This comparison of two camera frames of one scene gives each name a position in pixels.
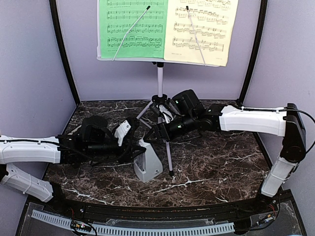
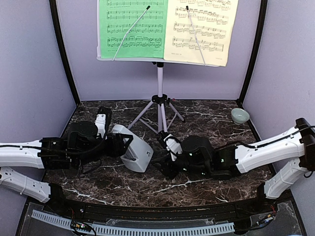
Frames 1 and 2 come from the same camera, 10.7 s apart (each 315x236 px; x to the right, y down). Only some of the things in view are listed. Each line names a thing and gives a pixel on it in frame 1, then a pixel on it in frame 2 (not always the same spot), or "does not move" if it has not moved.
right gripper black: [158, 130] → [167, 169]
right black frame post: [263, 20] does not move
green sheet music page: [145, 40] does not move
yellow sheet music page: [213, 22] does not move
